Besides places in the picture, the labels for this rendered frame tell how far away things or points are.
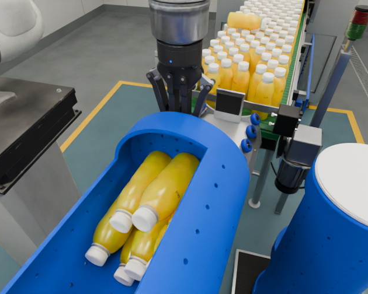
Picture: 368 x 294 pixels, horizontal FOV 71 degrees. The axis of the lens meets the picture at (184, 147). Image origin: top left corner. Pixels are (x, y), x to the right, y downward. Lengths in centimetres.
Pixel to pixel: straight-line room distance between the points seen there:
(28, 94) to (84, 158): 141
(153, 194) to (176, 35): 25
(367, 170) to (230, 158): 42
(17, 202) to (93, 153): 141
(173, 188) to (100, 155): 184
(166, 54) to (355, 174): 54
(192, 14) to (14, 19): 60
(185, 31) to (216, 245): 31
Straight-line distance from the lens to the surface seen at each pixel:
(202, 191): 39
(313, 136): 113
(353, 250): 75
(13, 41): 91
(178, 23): 40
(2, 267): 194
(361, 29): 120
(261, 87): 100
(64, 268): 55
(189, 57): 43
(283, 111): 96
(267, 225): 184
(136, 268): 48
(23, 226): 104
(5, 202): 95
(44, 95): 91
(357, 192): 72
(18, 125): 81
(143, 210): 43
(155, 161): 54
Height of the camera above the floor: 151
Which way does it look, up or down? 43 degrees down
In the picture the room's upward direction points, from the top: straight up
